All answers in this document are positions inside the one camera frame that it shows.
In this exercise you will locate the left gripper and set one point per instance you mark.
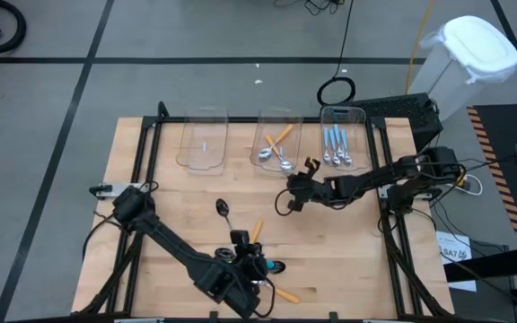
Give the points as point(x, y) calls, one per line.
point(249, 260)

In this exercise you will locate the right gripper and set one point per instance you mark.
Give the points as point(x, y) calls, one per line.
point(314, 188)

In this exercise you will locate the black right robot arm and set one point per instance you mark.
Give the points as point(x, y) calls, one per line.
point(375, 180)

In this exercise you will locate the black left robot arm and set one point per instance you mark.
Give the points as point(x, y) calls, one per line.
point(173, 244)

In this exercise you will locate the clear plastic bin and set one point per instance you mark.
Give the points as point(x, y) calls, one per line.
point(358, 134)
point(202, 134)
point(260, 125)

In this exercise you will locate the black computer case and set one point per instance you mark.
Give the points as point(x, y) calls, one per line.
point(402, 110)

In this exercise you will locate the yellow power plug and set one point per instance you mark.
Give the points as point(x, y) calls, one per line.
point(460, 177)

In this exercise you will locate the white paper sheet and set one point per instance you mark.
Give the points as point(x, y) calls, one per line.
point(453, 242)

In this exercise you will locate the black metal beam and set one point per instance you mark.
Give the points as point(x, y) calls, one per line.
point(487, 270)

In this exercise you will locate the black hazard striped mat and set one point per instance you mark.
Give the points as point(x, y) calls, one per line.
point(501, 125)

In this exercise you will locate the white lidded trash bin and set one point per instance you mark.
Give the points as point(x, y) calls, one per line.
point(478, 45)

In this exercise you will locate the black metal table frame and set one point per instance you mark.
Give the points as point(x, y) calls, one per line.
point(240, 119)

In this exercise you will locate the silver mounting bracket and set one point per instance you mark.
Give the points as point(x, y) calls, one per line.
point(115, 188)
point(382, 192)

